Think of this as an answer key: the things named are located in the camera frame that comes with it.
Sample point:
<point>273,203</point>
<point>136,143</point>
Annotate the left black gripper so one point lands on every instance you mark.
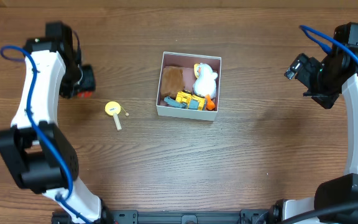
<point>84,82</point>

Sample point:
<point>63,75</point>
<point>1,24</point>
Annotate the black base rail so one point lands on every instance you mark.
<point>247,216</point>

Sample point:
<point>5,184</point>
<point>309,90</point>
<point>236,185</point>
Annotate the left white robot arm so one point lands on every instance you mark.
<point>35,151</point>

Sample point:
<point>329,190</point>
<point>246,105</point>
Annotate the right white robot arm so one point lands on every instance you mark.
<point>335,201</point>

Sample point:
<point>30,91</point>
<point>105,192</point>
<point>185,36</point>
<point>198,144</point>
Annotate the white cardboard box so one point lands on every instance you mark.
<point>186,62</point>

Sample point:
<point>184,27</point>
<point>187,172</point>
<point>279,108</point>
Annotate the yellow toy pellet drum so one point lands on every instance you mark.
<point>113,108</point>

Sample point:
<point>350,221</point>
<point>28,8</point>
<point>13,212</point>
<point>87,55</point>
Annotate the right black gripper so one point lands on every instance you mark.
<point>319,97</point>

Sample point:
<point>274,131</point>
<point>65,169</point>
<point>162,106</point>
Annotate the yellow toy truck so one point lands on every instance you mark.
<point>186,100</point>

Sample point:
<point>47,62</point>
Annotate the brown plush toy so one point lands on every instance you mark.
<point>172,82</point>

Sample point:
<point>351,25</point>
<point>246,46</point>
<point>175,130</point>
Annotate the red toy ball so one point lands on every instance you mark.
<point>84,94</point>

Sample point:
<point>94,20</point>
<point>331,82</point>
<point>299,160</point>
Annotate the white plush duck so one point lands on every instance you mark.
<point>205,84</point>

